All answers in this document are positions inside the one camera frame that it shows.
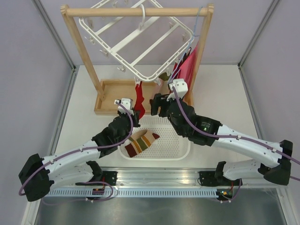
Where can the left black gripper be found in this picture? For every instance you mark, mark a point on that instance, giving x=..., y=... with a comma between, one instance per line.
x=135, y=117

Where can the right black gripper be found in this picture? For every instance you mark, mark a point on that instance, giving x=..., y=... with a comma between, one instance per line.
x=160, y=100

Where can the red bear sock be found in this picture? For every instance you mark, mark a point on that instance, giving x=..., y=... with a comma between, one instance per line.
x=139, y=100

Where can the pink sock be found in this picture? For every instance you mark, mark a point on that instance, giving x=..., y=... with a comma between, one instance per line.
x=158, y=87

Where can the beige striped sock maroon toe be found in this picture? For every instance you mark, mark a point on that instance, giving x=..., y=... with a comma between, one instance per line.
x=139, y=142

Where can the beige striped sock olive toe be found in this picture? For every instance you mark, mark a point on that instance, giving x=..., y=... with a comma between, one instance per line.
x=164, y=76

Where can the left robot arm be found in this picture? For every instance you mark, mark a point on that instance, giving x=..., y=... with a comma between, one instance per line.
x=101, y=145

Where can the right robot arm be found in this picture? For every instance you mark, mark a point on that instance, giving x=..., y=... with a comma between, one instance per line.
x=268, y=160

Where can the white clip drying hanger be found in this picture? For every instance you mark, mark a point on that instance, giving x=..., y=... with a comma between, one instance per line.
x=145, y=46

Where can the pink towel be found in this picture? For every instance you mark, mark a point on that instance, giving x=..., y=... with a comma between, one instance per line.
x=186, y=66

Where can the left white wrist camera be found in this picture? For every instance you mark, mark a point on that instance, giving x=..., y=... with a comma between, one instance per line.
x=124, y=103

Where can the wooden clothes rack frame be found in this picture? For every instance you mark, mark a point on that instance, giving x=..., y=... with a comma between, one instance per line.
x=108, y=88

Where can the light blue wire hanger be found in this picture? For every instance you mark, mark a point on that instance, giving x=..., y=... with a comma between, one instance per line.
x=194, y=30

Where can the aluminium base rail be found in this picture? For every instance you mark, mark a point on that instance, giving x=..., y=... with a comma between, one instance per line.
x=159, y=177

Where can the white slotted cable duct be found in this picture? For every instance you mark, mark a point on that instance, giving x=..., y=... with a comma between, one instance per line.
x=134, y=192

